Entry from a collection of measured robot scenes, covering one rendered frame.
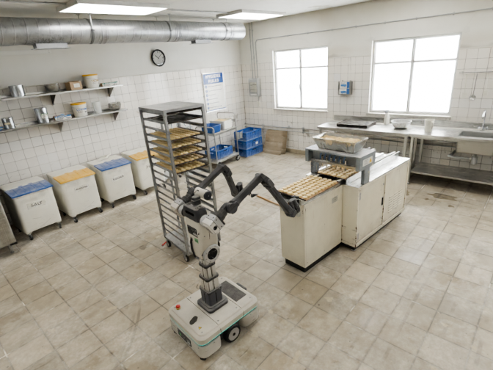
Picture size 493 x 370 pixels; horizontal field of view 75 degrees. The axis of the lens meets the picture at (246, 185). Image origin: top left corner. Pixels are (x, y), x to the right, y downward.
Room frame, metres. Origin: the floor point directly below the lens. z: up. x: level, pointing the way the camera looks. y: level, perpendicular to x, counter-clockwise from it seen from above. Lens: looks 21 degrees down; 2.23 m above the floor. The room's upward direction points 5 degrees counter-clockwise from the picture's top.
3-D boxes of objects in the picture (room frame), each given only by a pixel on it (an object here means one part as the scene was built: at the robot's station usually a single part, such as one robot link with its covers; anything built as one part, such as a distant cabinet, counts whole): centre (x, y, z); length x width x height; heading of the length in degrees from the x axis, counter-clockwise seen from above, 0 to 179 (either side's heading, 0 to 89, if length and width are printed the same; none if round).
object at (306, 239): (3.23, -0.71, 0.45); 0.70 x 0.34 x 0.90; 130
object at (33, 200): (4.55, 3.28, 0.38); 0.64 x 0.54 x 0.77; 49
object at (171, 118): (3.67, 0.77, 1.68); 0.60 x 0.40 x 0.02; 38
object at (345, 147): (3.56, -1.10, 1.25); 0.56 x 0.29 x 0.14; 40
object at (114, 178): (5.48, 2.38, 0.38); 0.64 x 0.54 x 0.77; 45
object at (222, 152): (7.21, 0.57, 0.28); 0.56 x 0.38 x 0.20; 144
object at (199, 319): (2.28, 0.38, 0.24); 0.68 x 0.53 x 0.41; 131
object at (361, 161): (3.56, -1.10, 1.01); 0.72 x 0.33 x 0.34; 40
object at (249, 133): (7.85, -0.14, 0.50); 0.60 x 0.40 x 0.20; 138
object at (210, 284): (2.27, 0.38, 0.36); 0.13 x 0.13 x 0.40; 41
